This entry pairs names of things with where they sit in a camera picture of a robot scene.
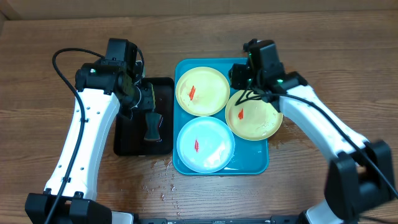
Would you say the dark green scrubbing sponge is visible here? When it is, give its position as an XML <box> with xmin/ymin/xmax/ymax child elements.
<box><xmin>144</xmin><ymin>112</ymin><xmax>162</xmax><ymax>142</ymax></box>

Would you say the yellow plate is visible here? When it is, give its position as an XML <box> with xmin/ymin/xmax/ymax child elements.
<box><xmin>175</xmin><ymin>67</ymin><xmax>230</xmax><ymax>116</ymax></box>
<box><xmin>225</xmin><ymin>90</ymin><xmax>283</xmax><ymax>141</ymax></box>

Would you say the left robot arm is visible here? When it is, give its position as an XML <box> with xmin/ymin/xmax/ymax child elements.
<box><xmin>25</xmin><ymin>39</ymin><xmax>162</xmax><ymax>223</ymax></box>

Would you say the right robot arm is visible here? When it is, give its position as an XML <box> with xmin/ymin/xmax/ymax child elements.
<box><xmin>228</xmin><ymin>39</ymin><xmax>397</xmax><ymax>223</ymax></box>

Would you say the black plastic tray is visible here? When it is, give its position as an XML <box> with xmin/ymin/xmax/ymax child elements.
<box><xmin>114</xmin><ymin>77</ymin><xmax>174</xmax><ymax>156</ymax></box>

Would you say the light blue plate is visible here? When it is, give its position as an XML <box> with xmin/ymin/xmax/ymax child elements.
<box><xmin>177</xmin><ymin>116</ymin><xmax>235</xmax><ymax>174</ymax></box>

